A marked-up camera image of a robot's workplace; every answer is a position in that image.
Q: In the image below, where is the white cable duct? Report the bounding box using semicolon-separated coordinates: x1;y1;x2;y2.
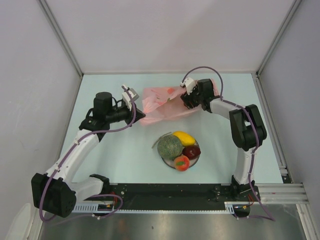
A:
73;203;118;212

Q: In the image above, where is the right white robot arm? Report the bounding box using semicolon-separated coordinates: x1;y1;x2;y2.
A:
180;77;267;201

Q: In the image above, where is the round printed plate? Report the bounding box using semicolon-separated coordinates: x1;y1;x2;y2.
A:
161;141;201;172

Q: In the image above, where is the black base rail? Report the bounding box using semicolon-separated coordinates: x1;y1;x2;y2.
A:
92;183;261;213

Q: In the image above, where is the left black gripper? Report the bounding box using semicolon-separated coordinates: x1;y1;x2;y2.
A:
105;101;145;127

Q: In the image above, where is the green netted fake melon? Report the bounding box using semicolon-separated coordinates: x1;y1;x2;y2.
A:
151;132;184;161

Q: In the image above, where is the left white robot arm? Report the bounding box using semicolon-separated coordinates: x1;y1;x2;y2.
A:
31;85;146;222

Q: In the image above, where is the yellow fake mango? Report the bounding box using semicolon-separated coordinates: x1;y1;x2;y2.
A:
172;131;196;147

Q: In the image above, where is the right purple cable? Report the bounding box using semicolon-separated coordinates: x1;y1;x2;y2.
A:
182;66;276;222

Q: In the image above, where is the orange fake peach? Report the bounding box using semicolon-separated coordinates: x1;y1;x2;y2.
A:
173;155;190;172

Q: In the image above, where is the pink plastic bag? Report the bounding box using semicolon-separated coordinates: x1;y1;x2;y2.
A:
139;77;222;127

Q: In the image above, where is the dark red fake apple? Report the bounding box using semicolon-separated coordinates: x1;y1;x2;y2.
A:
182;145;201;160

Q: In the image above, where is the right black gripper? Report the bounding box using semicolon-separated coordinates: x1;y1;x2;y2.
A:
180;82;204;111

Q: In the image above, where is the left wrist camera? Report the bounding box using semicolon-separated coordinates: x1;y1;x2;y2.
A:
121;84;139;111

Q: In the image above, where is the aluminium frame rail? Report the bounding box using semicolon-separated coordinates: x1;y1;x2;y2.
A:
257;183;309;204

